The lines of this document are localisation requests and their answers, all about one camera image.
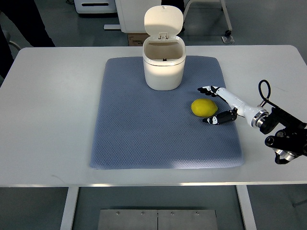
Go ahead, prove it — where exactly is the yellow lemon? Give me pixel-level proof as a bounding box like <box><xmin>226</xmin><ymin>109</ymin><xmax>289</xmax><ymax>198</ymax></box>
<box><xmin>191</xmin><ymin>98</ymin><xmax>218</xmax><ymax>117</ymax></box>

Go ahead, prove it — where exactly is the left white table leg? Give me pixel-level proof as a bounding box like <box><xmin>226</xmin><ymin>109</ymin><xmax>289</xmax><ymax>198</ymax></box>
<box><xmin>60</xmin><ymin>186</ymin><xmax>79</xmax><ymax>230</ymax></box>

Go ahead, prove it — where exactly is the white trash can with lid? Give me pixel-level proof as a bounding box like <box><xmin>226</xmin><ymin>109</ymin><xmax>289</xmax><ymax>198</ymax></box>
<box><xmin>142</xmin><ymin>5</ymin><xmax>186</xmax><ymax>91</ymax></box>

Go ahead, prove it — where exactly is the blue textured mat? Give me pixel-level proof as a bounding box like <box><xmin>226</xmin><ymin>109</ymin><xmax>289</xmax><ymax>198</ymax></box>
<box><xmin>90</xmin><ymin>56</ymin><xmax>244</xmax><ymax>170</ymax></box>

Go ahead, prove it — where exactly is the grey floor outlet plate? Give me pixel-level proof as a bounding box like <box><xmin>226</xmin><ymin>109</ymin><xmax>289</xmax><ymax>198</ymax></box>
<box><xmin>221</xmin><ymin>36</ymin><xmax>235</xmax><ymax>44</ymax></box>

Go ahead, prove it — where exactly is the white appliance with slot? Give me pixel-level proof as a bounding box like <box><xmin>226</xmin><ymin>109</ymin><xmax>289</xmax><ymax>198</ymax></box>
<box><xmin>74</xmin><ymin>0</ymin><xmax>117</xmax><ymax>14</ymax></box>

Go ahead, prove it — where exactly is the white cabinet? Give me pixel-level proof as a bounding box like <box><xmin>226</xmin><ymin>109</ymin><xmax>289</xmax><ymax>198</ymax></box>
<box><xmin>104</xmin><ymin>0</ymin><xmax>161</xmax><ymax>34</ymax></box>

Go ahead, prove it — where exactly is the white table leg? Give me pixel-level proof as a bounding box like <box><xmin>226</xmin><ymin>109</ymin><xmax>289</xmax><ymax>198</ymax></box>
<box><xmin>236</xmin><ymin>185</ymin><xmax>257</xmax><ymax>230</ymax></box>
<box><xmin>60</xmin><ymin>186</ymin><xmax>79</xmax><ymax>230</ymax></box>

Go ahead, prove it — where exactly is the metal base plate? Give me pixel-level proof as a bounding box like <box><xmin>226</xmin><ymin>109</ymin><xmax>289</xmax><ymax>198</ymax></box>
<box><xmin>98</xmin><ymin>209</ymin><xmax>218</xmax><ymax>230</ymax></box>

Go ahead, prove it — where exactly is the cardboard box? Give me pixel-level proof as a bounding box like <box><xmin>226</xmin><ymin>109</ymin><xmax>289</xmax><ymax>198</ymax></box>
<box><xmin>128</xmin><ymin>33</ymin><xmax>149</xmax><ymax>46</ymax></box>

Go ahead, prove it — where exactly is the white rolling stand frame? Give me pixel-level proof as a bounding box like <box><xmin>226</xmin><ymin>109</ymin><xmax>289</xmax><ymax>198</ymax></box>
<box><xmin>183</xmin><ymin>0</ymin><xmax>233</xmax><ymax>37</ymax></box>

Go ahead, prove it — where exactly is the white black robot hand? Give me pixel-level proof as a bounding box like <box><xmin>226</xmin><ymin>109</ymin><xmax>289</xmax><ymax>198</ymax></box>
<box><xmin>198</xmin><ymin>86</ymin><xmax>269</xmax><ymax>127</ymax></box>

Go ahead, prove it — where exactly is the person in dark clothes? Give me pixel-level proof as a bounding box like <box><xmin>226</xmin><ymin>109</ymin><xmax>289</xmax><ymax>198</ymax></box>
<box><xmin>0</xmin><ymin>0</ymin><xmax>55</xmax><ymax>78</ymax></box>

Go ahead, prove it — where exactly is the right white table leg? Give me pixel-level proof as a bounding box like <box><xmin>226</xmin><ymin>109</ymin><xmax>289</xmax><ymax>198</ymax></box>
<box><xmin>236</xmin><ymin>185</ymin><xmax>257</xmax><ymax>230</ymax></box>

